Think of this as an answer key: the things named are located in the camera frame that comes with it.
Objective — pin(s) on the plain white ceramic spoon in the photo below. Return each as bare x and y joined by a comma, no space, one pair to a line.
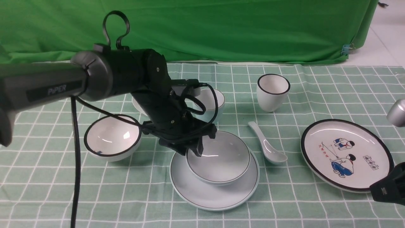
270,153

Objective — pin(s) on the pale blue round plate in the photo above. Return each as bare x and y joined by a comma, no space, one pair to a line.
213,197

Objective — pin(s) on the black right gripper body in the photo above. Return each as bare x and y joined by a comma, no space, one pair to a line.
391,189

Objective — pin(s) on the white cartoon plate black rim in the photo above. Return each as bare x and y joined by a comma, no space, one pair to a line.
345,154

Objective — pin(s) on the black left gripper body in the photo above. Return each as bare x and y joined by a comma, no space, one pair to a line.
171,120

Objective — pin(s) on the pale blue shallow bowl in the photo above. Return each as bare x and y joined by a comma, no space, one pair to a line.
224,159

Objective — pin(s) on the blue clip on backdrop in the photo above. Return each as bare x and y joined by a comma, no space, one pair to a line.
346,50

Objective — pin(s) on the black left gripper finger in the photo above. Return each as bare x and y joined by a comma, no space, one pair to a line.
198,146

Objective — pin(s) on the green checked tablecloth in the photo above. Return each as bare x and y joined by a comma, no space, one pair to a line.
37,170

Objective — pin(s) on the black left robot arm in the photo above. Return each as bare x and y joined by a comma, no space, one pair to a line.
102,73

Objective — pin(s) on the white spoon with printed handle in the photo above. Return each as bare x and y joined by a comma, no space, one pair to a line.
138,107

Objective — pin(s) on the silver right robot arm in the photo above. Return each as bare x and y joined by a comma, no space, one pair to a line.
396,115

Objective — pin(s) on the white cup black rim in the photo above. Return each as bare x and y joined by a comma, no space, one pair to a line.
271,91

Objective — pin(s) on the green backdrop cloth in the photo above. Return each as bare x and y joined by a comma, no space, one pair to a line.
283,31

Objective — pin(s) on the white bowl black rim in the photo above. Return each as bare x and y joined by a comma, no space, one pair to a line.
112,140

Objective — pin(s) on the pale blue ceramic cup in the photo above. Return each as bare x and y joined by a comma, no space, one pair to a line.
207,98

